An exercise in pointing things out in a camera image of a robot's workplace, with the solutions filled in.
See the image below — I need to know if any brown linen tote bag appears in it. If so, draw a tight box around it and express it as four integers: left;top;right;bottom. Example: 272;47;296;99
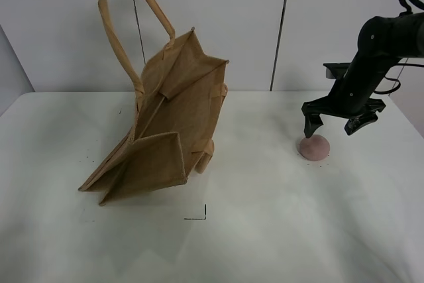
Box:
80;0;228;204

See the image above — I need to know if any pink peach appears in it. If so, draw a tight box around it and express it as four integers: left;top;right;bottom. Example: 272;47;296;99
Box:
296;135;331;162

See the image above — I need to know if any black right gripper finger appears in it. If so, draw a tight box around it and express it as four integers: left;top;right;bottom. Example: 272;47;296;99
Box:
303;114;323;139
344;113;378;136

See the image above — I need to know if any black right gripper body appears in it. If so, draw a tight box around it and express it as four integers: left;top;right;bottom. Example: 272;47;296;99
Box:
301;62;386;121

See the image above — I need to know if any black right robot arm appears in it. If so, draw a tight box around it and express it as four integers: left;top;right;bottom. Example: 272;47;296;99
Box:
301;13;423;138

